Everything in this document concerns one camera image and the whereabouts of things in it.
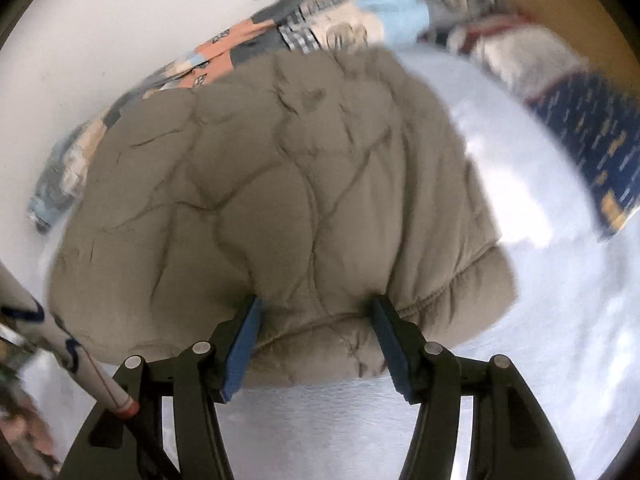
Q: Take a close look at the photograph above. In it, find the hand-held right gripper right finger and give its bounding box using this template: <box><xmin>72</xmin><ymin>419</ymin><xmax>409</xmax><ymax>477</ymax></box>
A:
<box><xmin>369</xmin><ymin>294</ymin><xmax>578</xmax><ymax>480</ymax></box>

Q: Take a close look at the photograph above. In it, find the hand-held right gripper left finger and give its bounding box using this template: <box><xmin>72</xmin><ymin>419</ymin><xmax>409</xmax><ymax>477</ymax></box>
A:
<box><xmin>57</xmin><ymin>294</ymin><xmax>264</xmax><ymax>480</ymax></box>

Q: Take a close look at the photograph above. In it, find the olive puffer jacket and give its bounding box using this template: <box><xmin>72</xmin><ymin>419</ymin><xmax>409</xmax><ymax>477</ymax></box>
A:
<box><xmin>46</xmin><ymin>47</ymin><xmax>518</xmax><ymax>391</ymax></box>

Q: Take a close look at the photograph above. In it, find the person's left forearm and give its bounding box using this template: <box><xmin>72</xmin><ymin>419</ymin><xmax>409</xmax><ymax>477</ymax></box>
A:
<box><xmin>0</xmin><ymin>400</ymin><xmax>58</xmax><ymax>478</ymax></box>

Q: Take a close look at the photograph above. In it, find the navy printed cloth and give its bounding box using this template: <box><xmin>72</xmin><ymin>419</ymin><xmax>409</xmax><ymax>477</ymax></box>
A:
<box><xmin>420</xmin><ymin>10</ymin><xmax>640</xmax><ymax>241</ymax></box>

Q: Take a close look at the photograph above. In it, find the patchwork printed blanket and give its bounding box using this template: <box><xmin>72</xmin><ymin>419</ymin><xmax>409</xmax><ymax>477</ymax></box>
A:
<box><xmin>27</xmin><ymin>0</ymin><xmax>501</xmax><ymax>233</ymax></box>

